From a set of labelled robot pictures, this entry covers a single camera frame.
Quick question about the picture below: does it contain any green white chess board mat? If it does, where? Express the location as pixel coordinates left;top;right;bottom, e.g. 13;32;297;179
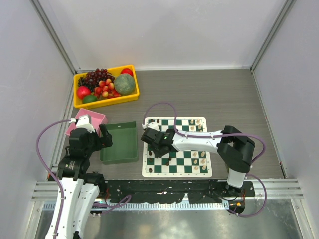
142;116;213;178

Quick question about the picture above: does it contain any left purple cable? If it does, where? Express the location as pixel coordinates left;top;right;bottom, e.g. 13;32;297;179
36;119;77;239

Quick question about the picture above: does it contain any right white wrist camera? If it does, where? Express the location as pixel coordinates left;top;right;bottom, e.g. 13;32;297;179
142;122;161;131

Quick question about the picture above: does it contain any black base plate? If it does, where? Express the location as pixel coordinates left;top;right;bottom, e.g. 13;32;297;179
99;179;255;204

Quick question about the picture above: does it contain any green plastic tray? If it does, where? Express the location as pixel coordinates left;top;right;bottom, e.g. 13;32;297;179
100;121;139;165

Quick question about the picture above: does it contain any pink plastic box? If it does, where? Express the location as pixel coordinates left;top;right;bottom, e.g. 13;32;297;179
65;108;108;136

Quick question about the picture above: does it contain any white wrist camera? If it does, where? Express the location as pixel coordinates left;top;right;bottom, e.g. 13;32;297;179
142;122;161;131
70;114;95;133

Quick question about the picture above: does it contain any red apple front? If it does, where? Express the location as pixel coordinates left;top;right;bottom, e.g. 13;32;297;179
76;86;91;100

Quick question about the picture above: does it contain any red apple back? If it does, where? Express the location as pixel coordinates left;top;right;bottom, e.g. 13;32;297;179
121;68;134;76

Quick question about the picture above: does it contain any green melon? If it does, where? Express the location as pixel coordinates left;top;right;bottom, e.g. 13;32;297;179
114;73;135;95

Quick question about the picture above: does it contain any red yellow cherry bunch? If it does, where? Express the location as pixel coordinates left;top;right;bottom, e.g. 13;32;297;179
93;79;121;100

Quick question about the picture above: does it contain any green lime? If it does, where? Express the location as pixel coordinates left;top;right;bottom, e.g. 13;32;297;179
82;95;98;104

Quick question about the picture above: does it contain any purple cable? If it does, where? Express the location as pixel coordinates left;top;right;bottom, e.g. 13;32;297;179
142;101;268;219
36;119;77;239

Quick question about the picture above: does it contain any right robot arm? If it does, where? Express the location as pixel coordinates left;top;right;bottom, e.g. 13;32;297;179
141;122;255;196

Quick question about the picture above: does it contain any white slotted cable duct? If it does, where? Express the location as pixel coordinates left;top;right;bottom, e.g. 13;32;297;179
43;200;230;212

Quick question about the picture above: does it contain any red apple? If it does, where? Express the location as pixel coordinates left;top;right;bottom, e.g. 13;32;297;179
121;68;134;76
76;86;91;100

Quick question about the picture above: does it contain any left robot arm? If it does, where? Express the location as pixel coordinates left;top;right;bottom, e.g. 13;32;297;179
45;124;113;239

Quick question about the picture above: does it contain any dark purple grape bunch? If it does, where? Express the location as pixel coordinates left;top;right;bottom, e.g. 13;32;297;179
77;68;115;92

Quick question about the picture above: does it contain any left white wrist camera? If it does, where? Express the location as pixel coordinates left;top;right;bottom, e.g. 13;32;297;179
70;114;95;133

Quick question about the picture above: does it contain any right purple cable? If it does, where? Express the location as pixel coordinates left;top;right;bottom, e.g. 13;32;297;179
142;101;268;219

